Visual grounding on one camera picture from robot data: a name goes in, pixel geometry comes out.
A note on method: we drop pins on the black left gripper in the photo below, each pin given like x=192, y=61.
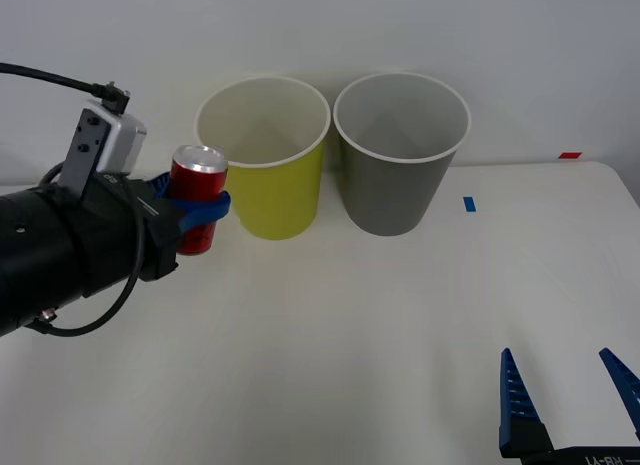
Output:
x=115, y=225

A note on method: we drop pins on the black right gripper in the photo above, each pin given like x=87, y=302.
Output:
x=590, y=457

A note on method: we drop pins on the silver and black left arm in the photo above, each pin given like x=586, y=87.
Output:
x=35, y=245

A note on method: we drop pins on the yellow-green waste bin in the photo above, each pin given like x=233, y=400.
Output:
x=280, y=200

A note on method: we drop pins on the red drink can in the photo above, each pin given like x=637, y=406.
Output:
x=197, y=180

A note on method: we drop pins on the grey waste bin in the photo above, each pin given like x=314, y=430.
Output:
x=390, y=195

